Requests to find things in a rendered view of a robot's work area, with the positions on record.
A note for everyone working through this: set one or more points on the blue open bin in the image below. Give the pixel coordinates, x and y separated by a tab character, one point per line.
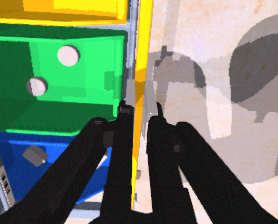
23	175

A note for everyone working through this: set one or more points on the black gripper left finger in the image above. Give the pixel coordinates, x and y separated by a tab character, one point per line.
53	197

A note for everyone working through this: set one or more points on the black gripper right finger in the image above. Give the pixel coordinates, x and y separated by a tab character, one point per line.
224	198

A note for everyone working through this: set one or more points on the yellow bar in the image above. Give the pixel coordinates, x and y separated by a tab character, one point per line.
140	76

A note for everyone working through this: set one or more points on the grey metal shelf frame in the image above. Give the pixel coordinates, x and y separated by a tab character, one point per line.
87	209

